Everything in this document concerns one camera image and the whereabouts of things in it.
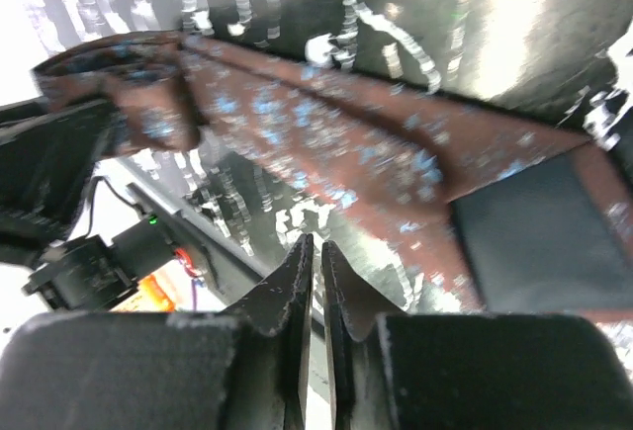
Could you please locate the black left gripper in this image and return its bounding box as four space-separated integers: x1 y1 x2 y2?
1 99 120 267

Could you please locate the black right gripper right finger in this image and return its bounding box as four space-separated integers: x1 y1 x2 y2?
321 241 632 429

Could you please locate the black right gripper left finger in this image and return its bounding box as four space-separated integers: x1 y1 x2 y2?
1 234 314 429

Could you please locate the brown tie with blue flowers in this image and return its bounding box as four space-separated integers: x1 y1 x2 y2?
34 32 632 322

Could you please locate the black marbled table mat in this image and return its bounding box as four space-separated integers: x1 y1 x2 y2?
9 0 633 312

